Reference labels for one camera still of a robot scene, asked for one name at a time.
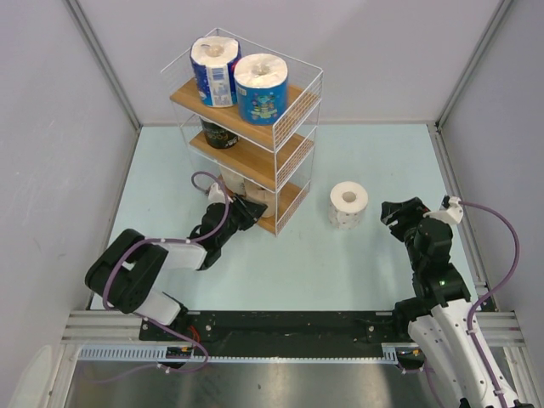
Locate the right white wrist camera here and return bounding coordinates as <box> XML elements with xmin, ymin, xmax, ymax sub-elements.
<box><xmin>423</xmin><ymin>195</ymin><xmax>464</xmax><ymax>225</ymax></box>

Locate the black paper roll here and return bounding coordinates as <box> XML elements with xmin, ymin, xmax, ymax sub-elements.
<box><xmin>200</xmin><ymin>117</ymin><xmax>240</xmax><ymax>150</ymax></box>

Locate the brown paper roll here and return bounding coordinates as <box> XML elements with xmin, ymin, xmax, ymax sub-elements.
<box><xmin>245</xmin><ymin>180</ymin><xmax>276</xmax><ymax>218</ymax></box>

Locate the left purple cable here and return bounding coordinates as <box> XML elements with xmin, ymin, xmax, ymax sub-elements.
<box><xmin>93</xmin><ymin>171</ymin><xmax>211</xmax><ymax>375</ymax></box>

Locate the grey slotted cable duct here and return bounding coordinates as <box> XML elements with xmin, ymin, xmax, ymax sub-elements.
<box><xmin>78</xmin><ymin>343</ymin><xmax>423</xmax><ymax>366</ymax></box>

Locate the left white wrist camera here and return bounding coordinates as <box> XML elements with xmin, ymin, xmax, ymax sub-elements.
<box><xmin>207</xmin><ymin>183</ymin><xmax>228</xmax><ymax>205</ymax></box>

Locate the light blue paper roll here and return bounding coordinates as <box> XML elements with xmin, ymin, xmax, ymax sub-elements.
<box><xmin>234</xmin><ymin>53</ymin><xmax>288</xmax><ymax>126</ymax></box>

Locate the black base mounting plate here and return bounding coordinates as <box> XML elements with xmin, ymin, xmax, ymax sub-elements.
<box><xmin>139</xmin><ymin>309</ymin><xmax>430</xmax><ymax>359</ymax></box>

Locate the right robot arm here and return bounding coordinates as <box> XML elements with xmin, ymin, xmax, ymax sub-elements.
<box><xmin>380</xmin><ymin>195</ymin><xmax>527</xmax><ymax>407</ymax></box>

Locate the white wire wooden shelf rack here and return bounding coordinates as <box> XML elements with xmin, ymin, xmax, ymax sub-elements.
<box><xmin>161</xmin><ymin>50</ymin><xmax>323</xmax><ymax>235</ymax></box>

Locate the dark blue paper roll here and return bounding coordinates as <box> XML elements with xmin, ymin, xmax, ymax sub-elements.
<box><xmin>190</xmin><ymin>36</ymin><xmax>241</xmax><ymax>108</ymax></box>

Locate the white dotted paper roll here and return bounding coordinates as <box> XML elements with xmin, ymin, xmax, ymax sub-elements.
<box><xmin>328</xmin><ymin>181</ymin><xmax>369</xmax><ymax>230</ymax></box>

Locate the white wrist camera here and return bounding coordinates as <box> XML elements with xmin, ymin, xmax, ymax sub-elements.
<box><xmin>423</xmin><ymin>195</ymin><xmax>464</xmax><ymax>225</ymax></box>
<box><xmin>207</xmin><ymin>183</ymin><xmax>228</xmax><ymax>205</ymax></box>

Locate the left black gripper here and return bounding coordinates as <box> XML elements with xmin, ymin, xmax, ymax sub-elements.
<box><xmin>216</xmin><ymin>192</ymin><xmax>266</xmax><ymax>247</ymax></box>

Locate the beige paper roll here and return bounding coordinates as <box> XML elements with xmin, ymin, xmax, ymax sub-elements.
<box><xmin>219</xmin><ymin>166</ymin><xmax>246</xmax><ymax>196</ymax></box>

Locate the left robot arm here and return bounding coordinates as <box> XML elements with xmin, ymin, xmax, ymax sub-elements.
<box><xmin>85</xmin><ymin>195</ymin><xmax>268</xmax><ymax>340</ymax></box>

